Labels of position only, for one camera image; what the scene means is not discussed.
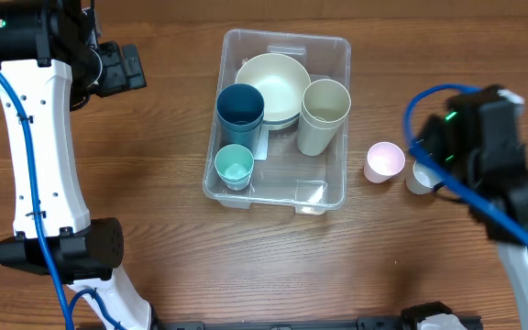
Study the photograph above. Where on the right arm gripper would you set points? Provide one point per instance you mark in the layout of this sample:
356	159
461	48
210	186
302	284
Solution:
431	136

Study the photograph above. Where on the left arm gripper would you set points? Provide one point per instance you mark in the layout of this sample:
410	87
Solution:
122	79

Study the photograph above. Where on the small grey cup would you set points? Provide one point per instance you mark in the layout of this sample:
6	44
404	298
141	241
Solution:
421	179

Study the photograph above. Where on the small pink cup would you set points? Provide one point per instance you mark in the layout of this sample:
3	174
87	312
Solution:
384	161

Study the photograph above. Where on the dark blue tall cup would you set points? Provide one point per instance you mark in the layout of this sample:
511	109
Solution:
241	133
240	107

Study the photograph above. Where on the cream tall cup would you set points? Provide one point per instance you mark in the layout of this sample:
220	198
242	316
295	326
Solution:
313	136
326	103

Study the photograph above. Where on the small green cup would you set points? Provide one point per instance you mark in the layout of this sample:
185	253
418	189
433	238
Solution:
234	163

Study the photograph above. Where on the dark blue bowl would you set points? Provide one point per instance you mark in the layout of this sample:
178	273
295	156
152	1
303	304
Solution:
285	120

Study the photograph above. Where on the large cream bowl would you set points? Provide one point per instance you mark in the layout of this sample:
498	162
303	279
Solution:
281	80

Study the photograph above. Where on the small light blue cup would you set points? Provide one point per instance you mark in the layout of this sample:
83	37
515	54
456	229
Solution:
236	183

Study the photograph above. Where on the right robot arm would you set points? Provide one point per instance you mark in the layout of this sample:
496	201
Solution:
469	137

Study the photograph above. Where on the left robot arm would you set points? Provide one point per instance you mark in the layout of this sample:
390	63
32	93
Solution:
51	63

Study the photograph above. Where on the white label in bin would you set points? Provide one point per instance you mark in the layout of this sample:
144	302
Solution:
261	152

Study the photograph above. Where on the clear plastic storage bin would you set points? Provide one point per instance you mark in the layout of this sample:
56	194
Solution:
311	185

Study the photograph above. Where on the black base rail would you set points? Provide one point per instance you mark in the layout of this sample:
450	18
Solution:
432	315

